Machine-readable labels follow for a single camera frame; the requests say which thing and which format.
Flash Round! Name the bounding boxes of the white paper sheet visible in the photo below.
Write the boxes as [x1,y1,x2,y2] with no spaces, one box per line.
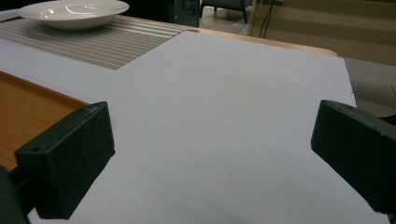
[0,30,391,224]

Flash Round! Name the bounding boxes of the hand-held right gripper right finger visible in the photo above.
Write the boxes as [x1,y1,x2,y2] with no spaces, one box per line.
[310,99,396,215]

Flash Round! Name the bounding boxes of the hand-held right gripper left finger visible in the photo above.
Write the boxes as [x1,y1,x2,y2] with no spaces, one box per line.
[14,101,116,220]

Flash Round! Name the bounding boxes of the dark chair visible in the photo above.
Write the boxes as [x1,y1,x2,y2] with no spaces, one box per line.
[200,0,254,24]

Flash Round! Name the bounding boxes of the black cable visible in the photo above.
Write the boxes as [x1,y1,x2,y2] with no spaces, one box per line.
[259,0,277,39]

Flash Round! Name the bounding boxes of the striped woven placemat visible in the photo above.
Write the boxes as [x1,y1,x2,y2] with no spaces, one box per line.
[0,15,185,71]

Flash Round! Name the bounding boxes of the orange wooden tray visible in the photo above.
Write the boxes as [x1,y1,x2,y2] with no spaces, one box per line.
[0,70,90,172]

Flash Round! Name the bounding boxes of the white ceramic plate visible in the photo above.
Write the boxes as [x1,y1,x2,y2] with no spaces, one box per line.
[18,0,130,31]

